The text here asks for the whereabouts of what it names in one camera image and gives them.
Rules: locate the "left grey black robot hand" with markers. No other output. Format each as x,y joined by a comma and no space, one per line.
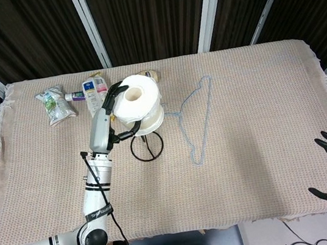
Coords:
99,132

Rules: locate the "beige mayonnaise squeeze bottle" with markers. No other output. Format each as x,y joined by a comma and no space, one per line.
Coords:
153,75

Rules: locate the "beige waffle weave tablecloth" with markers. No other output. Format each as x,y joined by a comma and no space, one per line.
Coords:
224,196

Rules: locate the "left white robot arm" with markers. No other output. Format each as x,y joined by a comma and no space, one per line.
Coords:
95,194

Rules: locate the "small white purple bottle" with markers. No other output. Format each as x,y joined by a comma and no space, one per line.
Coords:
75,96

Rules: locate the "green white crumpled bag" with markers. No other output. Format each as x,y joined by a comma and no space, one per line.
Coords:
55,108

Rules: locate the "white yellow snack package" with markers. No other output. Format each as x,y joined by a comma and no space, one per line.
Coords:
93,96

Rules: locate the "white toilet paper roll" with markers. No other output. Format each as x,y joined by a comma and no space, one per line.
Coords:
148,100

